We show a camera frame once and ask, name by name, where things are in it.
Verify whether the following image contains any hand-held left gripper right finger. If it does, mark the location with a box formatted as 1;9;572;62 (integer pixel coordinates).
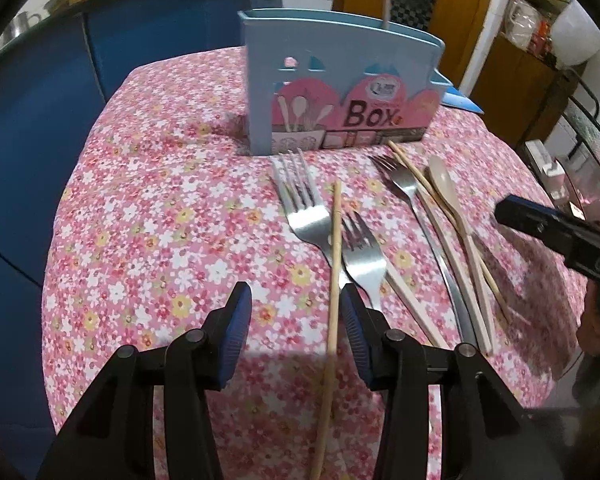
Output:
340;283;566;480

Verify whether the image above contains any blue plastic utensil box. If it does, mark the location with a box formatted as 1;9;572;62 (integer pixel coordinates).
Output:
237;8;453;156

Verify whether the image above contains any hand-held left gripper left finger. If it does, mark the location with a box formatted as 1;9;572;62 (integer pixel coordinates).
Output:
40;281;253;480

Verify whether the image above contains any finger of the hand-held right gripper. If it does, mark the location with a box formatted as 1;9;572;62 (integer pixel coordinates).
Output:
494;195;582;256

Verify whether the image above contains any white plastic box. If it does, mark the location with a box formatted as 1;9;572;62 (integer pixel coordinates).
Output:
525;140;568;202

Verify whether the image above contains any blue kitchen cabinet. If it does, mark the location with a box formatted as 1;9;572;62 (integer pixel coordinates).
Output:
0;0;281;436

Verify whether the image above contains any wooden door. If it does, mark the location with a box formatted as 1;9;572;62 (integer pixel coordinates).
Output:
342;0;502;83

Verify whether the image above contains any wooden shelf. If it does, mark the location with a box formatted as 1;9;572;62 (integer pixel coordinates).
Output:
472;0;581;147

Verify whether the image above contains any cream plastic spoon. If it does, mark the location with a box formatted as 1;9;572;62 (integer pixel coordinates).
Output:
427;156;496;356

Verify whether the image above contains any steel fork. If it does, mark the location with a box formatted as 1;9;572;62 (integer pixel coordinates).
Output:
271;149;353;291
339;210;390;313
370;154;478;348

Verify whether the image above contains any cream stick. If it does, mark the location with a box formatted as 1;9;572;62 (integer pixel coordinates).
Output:
419;192;488;351
385;270;448;349

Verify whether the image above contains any pink floral tablecloth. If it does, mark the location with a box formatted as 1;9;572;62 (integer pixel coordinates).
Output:
42;45;588;480

